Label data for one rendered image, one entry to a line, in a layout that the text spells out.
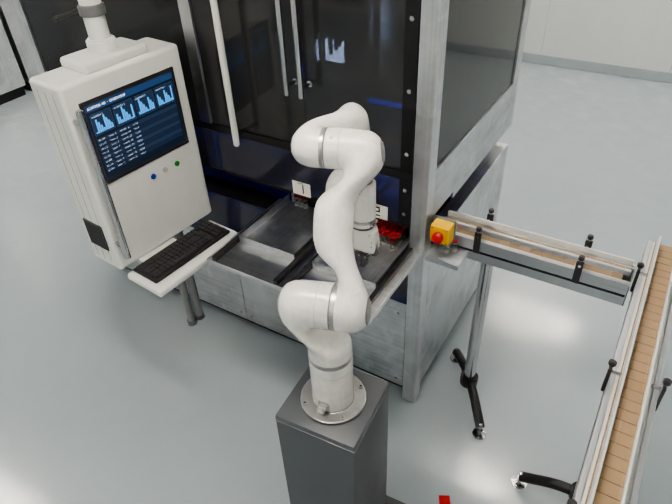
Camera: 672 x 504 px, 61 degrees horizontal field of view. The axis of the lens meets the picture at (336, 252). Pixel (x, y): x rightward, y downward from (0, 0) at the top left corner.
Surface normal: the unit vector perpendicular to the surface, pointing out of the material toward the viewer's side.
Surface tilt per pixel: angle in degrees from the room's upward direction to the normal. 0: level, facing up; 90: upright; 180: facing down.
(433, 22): 90
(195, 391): 0
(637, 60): 90
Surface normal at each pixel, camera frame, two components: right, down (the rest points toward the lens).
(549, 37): -0.51, 0.55
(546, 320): -0.04, -0.79
